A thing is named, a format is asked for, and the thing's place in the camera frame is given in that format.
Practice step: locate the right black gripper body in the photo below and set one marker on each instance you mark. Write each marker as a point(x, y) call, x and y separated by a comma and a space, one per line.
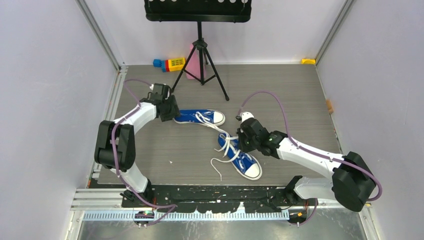
point(247, 144)

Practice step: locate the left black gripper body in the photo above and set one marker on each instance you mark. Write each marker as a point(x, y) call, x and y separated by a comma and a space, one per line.
point(170, 109)

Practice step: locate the blue sneaker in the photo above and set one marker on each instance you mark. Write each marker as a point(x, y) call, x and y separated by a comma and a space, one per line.
point(200, 116)
point(244, 163)

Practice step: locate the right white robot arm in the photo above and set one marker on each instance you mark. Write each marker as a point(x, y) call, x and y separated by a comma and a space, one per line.
point(345, 178)

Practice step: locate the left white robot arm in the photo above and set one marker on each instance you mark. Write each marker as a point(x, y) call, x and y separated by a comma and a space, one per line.
point(115, 147)

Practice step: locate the colourful toy block phone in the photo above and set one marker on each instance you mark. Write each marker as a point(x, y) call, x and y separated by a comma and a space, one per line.
point(170, 65)

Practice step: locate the pink foam block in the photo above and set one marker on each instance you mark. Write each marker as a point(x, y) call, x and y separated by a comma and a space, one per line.
point(193, 65)

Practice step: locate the black music stand tripod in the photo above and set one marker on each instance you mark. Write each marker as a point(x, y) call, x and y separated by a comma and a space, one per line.
point(199, 11)

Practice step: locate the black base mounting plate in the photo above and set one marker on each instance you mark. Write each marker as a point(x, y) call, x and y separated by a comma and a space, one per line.
point(217, 199)

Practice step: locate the small wooden block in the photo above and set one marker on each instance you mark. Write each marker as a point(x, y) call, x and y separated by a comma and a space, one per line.
point(329, 106)

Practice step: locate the yellow corner block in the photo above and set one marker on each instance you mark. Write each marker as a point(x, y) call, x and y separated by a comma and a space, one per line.
point(308, 61)

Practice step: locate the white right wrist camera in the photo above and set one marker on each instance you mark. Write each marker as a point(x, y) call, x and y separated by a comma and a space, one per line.
point(244, 116)

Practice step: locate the aluminium frame rail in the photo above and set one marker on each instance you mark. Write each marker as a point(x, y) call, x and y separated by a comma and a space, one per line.
point(97, 199)

